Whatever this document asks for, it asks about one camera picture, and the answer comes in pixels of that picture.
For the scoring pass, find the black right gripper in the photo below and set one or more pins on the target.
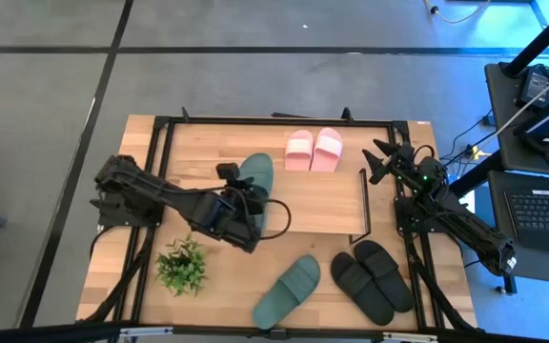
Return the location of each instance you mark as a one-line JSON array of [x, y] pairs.
[[405, 164]]

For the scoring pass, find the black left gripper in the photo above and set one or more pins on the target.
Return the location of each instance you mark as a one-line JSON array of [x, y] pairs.
[[246, 224]]

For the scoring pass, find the green rubber slide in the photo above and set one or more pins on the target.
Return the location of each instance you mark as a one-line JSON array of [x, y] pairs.
[[286, 290], [260, 167]]

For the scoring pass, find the black rubber slide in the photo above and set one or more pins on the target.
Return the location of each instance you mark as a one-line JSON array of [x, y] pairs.
[[360, 290], [389, 281]]

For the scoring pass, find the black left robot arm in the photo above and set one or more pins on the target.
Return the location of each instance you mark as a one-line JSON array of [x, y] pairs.
[[160, 190]]

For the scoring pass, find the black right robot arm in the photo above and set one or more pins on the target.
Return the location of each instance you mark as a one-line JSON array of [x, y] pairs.
[[474, 233]]

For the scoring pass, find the white paper label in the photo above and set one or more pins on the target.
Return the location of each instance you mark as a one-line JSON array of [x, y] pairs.
[[423, 122]]

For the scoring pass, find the black edge clamp with knob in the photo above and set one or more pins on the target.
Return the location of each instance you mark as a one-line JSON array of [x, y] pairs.
[[347, 114]]

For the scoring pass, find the pink rubber slide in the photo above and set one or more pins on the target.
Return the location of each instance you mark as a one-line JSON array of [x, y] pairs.
[[327, 159], [298, 159]]

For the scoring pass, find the black diagonal pole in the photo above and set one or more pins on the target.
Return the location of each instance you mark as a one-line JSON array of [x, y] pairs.
[[474, 175], [541, 40]]

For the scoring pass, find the white box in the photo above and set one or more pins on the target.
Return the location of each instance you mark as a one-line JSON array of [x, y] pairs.
[[467, 209]]

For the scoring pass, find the small artificial green plant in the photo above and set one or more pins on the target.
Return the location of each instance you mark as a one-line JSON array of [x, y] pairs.
[[181, 269]]

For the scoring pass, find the black side desk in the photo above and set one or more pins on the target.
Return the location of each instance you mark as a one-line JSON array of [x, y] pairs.
[[503, 105]]

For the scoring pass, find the thin white rod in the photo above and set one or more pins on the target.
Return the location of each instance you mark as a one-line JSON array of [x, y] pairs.
[[532, 102]]

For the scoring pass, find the black power adapter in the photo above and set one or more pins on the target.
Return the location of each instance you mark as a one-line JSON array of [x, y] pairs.
[[529, 86]]

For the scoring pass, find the black laptop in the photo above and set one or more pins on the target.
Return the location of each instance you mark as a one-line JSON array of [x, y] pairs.
[[541, 214]]

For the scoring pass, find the black rig beam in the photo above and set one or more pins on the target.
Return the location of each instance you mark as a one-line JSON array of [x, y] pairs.
[[65, 333]]

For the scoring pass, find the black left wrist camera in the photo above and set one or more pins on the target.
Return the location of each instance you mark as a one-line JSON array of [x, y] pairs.
[[228, 171]]

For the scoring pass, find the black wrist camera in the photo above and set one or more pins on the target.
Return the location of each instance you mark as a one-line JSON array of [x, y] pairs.
[[432, 167], [228, 171]]

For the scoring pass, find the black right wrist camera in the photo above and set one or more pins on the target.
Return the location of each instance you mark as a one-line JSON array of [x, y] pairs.
[[432, 167]]

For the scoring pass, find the wooden shelf black frame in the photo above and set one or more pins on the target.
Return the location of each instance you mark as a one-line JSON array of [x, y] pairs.
[[322, 200]]

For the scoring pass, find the black aluminium table frame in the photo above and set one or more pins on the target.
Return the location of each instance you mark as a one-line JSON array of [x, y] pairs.
[[279, 121]]

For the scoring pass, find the black wall plug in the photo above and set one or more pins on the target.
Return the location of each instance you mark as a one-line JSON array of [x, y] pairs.
[[488, 119]]

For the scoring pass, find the silver metal bracket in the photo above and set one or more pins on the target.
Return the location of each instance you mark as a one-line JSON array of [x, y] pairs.
[[146, 332], [408, 337]]

